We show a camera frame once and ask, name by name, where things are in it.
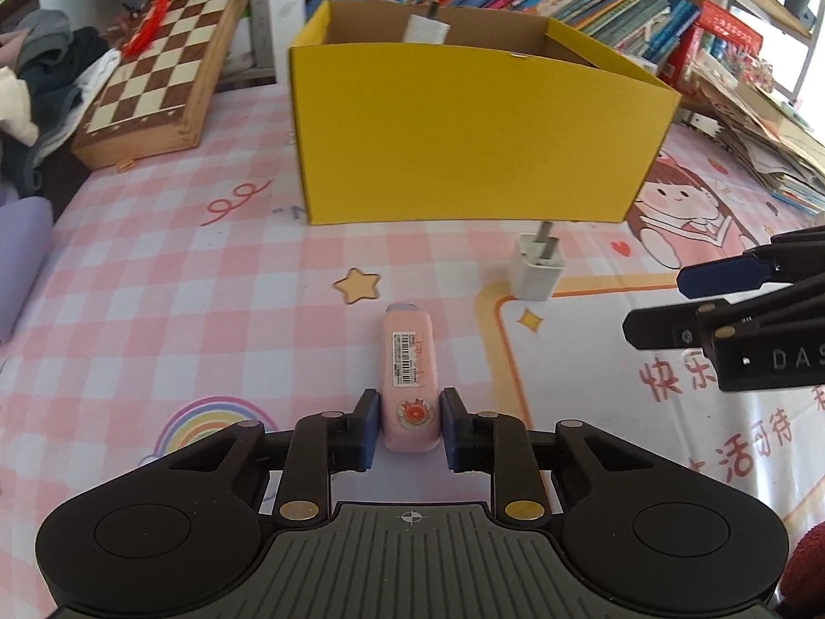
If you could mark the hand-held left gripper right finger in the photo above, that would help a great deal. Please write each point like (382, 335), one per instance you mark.
(454, 432)

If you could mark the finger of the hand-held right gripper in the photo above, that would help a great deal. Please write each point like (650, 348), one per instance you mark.
(664, 329)
(722, 277)

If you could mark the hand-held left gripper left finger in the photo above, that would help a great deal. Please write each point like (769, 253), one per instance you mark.
(366, 429)

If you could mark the pink oblong case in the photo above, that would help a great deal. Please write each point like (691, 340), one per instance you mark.
(409, 367)

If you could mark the yellow cardboard box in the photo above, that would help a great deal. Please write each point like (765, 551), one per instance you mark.
(464, 135)

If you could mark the pink checked desktop cloth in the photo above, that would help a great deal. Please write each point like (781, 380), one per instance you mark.
(161, 284)

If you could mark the small white charger plug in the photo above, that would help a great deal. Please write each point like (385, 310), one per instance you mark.
(535, 267)

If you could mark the pile of papers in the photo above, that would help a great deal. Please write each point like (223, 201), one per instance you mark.
(767, 129)

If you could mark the dark red clothing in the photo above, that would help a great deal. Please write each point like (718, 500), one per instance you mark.
(809, 574)

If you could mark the thick red book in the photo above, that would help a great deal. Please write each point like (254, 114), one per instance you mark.
(715, 42)

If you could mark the small black box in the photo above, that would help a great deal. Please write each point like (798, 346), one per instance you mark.
(799, 1)

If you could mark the large white charger plug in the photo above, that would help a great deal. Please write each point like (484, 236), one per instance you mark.
(425, 31)

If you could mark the lavender cloth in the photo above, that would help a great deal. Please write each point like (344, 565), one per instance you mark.
(19, 264)

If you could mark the wooden chess board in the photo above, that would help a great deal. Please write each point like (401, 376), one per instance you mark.
(161, 84)

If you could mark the white cloth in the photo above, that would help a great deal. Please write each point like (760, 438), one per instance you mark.
(90, 80)

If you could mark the pile of clothes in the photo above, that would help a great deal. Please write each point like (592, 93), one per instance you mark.
(61, 97)

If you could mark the red tassel ornament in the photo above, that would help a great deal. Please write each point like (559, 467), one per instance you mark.
(149, 19)

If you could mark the grey garment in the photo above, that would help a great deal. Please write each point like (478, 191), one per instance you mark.
(42, 32)

